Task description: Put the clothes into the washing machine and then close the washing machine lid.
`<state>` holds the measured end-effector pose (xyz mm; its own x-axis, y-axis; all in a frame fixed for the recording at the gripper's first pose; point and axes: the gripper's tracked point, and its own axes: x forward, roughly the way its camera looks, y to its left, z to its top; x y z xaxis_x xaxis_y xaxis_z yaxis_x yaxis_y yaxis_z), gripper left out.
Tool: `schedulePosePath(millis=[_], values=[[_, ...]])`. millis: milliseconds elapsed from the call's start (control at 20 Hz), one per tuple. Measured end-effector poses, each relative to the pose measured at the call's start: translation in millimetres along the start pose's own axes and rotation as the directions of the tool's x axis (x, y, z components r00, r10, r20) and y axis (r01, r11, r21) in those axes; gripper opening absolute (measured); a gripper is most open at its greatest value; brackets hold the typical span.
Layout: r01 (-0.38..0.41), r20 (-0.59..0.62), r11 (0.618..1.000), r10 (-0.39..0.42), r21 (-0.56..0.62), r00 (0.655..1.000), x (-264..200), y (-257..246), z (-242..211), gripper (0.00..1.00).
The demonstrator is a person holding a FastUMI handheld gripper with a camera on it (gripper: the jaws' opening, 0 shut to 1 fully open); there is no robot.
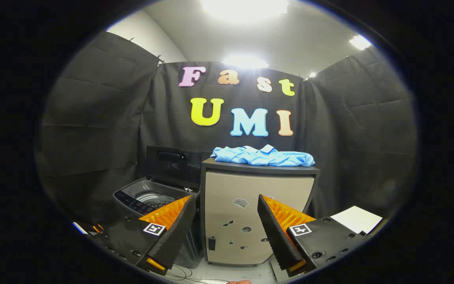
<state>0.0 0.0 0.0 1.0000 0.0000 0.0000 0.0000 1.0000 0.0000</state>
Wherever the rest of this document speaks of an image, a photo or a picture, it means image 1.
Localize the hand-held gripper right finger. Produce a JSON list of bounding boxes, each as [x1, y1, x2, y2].
[[257, 194, 367, 278]]

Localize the thin cables on floor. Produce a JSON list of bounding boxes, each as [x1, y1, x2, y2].
[[164, 264, 231, 284]]

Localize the white paper sheet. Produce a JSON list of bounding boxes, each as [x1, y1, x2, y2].
[[330, 206, 383, 235]]

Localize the large ceiling light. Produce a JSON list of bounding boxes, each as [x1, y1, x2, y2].
[[201, 0, 290, 21]]

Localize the grey top-load washing machine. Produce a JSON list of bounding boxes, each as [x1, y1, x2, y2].
[[113, 177, 205, 269]]

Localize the small ceiling light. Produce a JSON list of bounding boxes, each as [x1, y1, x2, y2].
[[348, 35, 372, 50]]

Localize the beige cabinet with dark top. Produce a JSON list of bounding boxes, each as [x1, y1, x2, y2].
[[200, 158, 321, 265]]

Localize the ceiling light above backdrop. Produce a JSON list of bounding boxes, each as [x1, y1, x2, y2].
[[222, 55, 269, 69]]

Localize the light blue polo shirt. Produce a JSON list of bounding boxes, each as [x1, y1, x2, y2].
[[211, 144, 315, 167]]

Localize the black backdrop cloth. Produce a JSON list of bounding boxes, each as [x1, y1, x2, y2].
[[36, 32, 419, 233]]

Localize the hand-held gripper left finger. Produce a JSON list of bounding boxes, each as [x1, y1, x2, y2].
[[93, 195, 197, 276]]

